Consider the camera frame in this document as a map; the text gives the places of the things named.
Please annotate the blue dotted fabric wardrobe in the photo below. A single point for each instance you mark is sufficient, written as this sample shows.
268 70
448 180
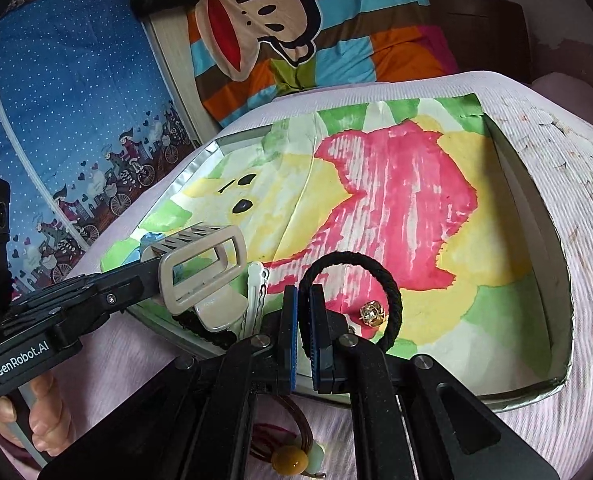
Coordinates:
76 85

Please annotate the beige hair claw clip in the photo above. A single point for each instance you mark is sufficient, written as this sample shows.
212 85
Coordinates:
176 285

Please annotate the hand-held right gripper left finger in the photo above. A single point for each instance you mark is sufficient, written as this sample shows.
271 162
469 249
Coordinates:
290 340

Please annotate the dark wooden headboard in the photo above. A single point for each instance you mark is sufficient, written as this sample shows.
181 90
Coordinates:
481 30

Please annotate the striped monkey print sheet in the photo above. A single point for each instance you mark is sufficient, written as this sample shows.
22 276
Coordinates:
366 20

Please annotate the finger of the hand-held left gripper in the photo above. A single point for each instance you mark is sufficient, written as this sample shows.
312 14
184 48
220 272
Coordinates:
76 290
111 302

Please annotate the white duckbill hair clip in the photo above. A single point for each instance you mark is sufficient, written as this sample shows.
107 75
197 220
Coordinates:
255 290

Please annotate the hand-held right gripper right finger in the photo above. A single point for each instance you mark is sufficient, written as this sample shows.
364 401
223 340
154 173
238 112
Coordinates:
318 340

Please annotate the red hair accessory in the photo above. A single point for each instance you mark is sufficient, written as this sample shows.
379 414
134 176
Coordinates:
264 437

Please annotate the shallow box with painted lining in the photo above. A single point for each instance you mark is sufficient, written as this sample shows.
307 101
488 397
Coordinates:
401 200

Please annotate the pink pillow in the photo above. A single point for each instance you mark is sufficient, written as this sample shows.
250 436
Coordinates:
576 105

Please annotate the gold stud earring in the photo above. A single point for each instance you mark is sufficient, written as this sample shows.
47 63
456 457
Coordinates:
371 314

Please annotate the beige wooden cabinet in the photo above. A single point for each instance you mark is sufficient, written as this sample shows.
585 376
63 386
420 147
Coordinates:
176 70

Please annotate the person's left hand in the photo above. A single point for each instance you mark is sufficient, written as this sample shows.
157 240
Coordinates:
44 415

